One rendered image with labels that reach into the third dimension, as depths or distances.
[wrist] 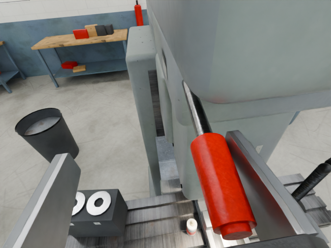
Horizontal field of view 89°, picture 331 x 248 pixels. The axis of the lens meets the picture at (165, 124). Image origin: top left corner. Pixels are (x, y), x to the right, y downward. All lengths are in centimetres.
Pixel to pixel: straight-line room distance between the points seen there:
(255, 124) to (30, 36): 508
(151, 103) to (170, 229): 56
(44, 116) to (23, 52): 301
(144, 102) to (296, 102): 62
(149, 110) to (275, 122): 58
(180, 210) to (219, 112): 71
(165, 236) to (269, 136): 65
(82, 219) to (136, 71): 59
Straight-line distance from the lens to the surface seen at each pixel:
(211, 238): 79
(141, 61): 70
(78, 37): 420
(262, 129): 34
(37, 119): 263
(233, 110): 22
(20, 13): 513
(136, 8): 437
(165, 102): 47
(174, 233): 87
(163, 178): 101
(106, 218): 72
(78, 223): 78
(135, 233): 88
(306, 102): 28
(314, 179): 32
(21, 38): 531
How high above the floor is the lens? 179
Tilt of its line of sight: 42 degrees down
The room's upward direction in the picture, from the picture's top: 5 degrees counter-clockwise
